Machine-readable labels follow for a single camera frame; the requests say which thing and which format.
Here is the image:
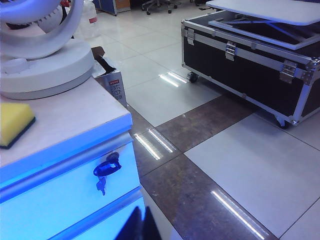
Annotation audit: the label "keys with blue fob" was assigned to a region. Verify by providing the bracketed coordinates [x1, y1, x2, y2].
[92, 159, 123, 196]

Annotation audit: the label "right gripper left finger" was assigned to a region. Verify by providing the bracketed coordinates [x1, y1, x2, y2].
[116, 206, 146, 240]

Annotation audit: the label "blue office cabinet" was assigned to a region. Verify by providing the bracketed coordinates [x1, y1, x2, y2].
[96, 0, 132, 17]

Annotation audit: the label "black aluminium flight case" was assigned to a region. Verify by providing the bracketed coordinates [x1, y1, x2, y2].
[181, 9, 320, 129]

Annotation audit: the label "white desk fan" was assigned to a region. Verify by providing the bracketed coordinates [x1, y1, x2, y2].
[0, 0, 95, 100]

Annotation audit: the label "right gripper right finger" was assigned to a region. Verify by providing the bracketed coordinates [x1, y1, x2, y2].
[144, 206, 163, 240]

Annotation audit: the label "office chair base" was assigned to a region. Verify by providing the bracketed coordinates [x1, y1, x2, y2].
[141, 0, 182, 16]

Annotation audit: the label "yellow green cleaning sponge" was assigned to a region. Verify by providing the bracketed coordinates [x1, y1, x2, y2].
[0, 102, 37, 150]

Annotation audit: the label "white drawer silver handle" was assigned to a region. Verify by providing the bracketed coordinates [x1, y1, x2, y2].
[0, 131, 143, 218]

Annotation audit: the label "white flat board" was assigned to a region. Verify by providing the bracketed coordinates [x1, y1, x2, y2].
[206, 0, 320, 27]

